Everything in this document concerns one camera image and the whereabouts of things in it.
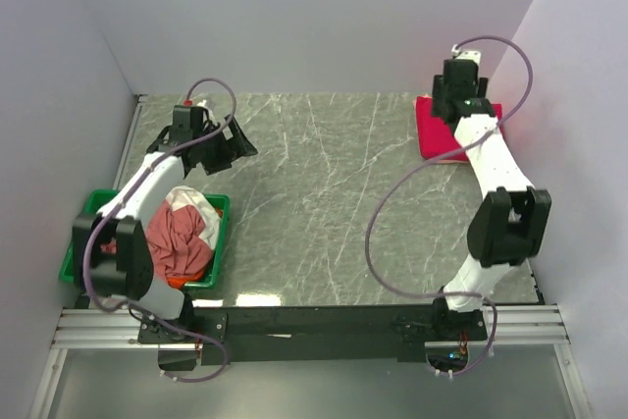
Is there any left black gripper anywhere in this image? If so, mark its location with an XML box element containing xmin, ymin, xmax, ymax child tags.
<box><xmin>194</xmin><ymin>115</ymin><xmax>257</xmax><ymax>176</ymax></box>

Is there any magenta red t shirt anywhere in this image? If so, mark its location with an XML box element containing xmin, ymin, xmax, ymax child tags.
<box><xmin>415</xmin><ymin>96</ymin><xmax>512</xmax><ymax>161</ymax></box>

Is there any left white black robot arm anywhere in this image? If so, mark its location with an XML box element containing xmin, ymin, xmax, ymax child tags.
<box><xmin>72</xmin><ymin>105</ymin><xmax>257</xmax><ymax>342</ymax></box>

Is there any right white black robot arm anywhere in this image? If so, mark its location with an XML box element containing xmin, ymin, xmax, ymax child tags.
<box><xmin>430</xmin><ymin>51</ymin><xmax>551</xmax><ymax>340</ymax></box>

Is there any white crumpled shirt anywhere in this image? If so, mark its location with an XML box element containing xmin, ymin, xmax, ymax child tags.
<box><xmin>165</xmin><ymin>185</ymin><xmax>223</xmax><ymax>250</ymax></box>

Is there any folded salmon pink t shirt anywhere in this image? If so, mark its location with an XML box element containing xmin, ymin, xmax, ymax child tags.
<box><xmin>431</xmin><ymin>156</ymin><xmax>469</xmax><ymax>165</ymax></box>

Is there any dusty pink crumpled shirt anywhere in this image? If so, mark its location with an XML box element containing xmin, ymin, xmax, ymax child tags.
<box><xmin>100</xmin><ymin>205</ymin><xmax>215</xmax><ymax>283</ymax></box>

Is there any orange garment in basket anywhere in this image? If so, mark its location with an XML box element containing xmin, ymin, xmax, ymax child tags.
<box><xmin>166</xmin><ymin>271</ymin><xmax>204</xmax><ymax>289</ymax></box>

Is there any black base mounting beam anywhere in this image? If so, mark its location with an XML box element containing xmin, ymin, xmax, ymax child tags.
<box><xmin>137</xmin><ymin>301</ymin><xmax>488</xmax><ymax>372</ymax></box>

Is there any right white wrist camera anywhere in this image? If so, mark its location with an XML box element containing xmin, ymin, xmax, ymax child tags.
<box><xmin>451</xmin><ymin>44</ymin><xmax>482</xmax><ymax>65</ymax></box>

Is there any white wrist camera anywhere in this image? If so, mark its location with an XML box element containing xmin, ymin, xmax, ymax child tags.
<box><xmin>183</xmin><ymin>98</ymin><xmax>215</xmax><ymax>120</ymax></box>
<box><xmin>451</xmin><ymin>44</ymin><xmax>482</xmax><ymax>65</ymax></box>

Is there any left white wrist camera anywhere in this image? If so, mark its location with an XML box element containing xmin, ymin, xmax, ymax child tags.
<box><xmin>183</xmin><ymin>98</ymin><xmax>215</xmax><ymax>120</ymax></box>

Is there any aluminium extrusion rail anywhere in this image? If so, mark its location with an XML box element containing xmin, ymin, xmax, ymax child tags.
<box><xmin>52</xmin><ymin>305</ymin><xmax>569</xmax><ymax>349</ymax></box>

